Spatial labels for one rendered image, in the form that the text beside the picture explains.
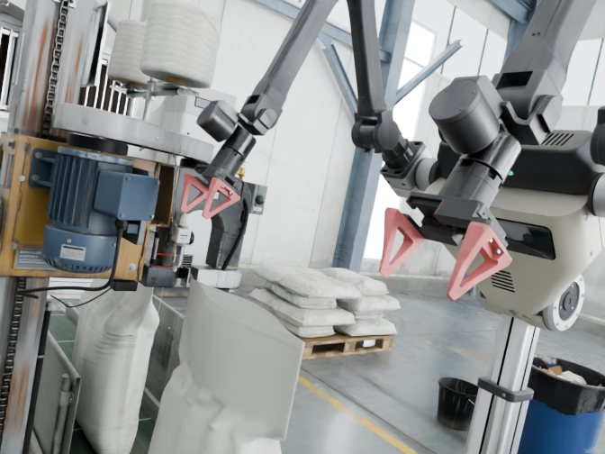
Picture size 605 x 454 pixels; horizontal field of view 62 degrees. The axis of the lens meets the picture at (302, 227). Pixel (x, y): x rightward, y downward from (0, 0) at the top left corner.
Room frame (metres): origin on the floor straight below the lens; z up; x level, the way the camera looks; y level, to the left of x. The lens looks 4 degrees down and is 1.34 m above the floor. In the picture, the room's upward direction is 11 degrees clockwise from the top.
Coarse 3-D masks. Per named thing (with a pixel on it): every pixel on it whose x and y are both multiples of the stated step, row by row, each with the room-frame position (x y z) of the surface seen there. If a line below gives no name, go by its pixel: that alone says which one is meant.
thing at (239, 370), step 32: (192, 288) 1.30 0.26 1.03; (192, 320) 1.27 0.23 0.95; (224, 320) 1.08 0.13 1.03; (256, 320) 1.17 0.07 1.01; (192, 352) 1.21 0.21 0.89; (224, 352) 1.06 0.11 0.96; (256, 352) 1.02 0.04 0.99; (288, 352) 0.97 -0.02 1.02; (192, 384) 1.15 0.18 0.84; (224, 384) 1.05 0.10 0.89; (256, 384) 1.01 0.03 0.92; (288, 384) 0.96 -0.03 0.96; (160, 416) 1.18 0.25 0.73; (192, 416) 1.07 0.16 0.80; (224, 416) 1.02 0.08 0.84; (256, 416) 1.00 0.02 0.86; (288, 416) 0.95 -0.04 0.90; (160, 448) 1.15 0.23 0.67; (192, 448) 1.05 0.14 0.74; (224, 448) 0.99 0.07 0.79; (256, 448) 1.00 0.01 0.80
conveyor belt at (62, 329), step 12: (60, 312) 2.82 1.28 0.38; (60, 324) 2.62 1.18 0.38; (72, 324) 2.66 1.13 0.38; (60, 336) 2.46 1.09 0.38; (72, 336) 2.49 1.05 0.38; (60, 348) 2.32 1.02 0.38; (72, 348) 2.34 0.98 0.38; (144, 420) 1.81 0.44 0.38; (144, 432) 1.72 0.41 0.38; (72, 444) 1.57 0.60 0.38; (84, 444) 1.58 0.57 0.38; (144, 444) 1.65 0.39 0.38
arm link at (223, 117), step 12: (204, 108) 1.04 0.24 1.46; (216, 108) 1.00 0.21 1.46; (228, 108) 1.02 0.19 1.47; (264, 108) 1.05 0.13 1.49; (204, 120) 1.00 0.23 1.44; (216, 120) 1.00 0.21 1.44; (228, 120) 1.02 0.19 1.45; (240, 120) 1.05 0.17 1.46; (264, 120) 1.04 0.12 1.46; (216, 132) 1.01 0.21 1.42; (228, 132) 1.02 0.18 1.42; (252, 132) 1.08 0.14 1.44; (264, 132) 1.05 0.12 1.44
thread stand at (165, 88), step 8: (152, 80) 1.11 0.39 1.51; (112, 88) 1.36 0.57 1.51; (120, 88) 1.33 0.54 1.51; (128, 88) 1.30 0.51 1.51; (136, 88) 1.32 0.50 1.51; (152, 88) 1.26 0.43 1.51; (160, 88) 1.18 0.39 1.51; (168, 88) 1.16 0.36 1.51; (176, 88) 1.14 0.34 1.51; (184, 88) 1.12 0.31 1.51; (128, 96) 1.38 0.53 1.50; (136, 96) 1.33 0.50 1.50; (144, 96) 1.25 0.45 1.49; (152, 96) 1.25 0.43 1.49; (144, 112) 1.25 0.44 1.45; (144, 120) 1.25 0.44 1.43
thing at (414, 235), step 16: (384, 224) 0.59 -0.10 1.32; (400, 224) 0.59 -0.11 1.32; (416, 224) 0.61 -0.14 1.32; (432, 224) 0.60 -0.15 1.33; (384, 240) 0.59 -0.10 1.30; (416, 240) 0.61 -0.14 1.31; (432, 240) 0.61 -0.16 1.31; (448, 240) 0.58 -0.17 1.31; (384, 256) 0.58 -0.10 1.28; (400, 256) 0.60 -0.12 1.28; (384, 272) 0.58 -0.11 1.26
